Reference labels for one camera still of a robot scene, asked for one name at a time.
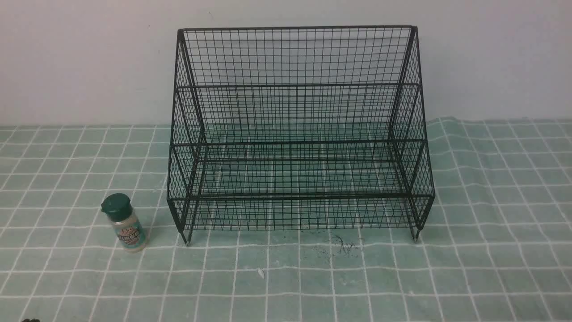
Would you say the black wire mesh shelf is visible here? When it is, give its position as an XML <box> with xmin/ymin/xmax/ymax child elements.
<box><xmin>166</xmin><ymin>25</ymin><xmax>436</xmax><ymax>243</ymax></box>

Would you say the green-capped seasoning bottle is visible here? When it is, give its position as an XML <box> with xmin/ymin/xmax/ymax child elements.
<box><xmin>101</xmin><ymin>192</ymin><xmax>147</xmax><ymax>252</ymax></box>

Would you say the green checkered tablecloth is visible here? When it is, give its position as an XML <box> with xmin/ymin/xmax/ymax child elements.
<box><xmin>0</xmin><ymin>118</ymin><xmax>571</xmax><ymax>322</ymax></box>

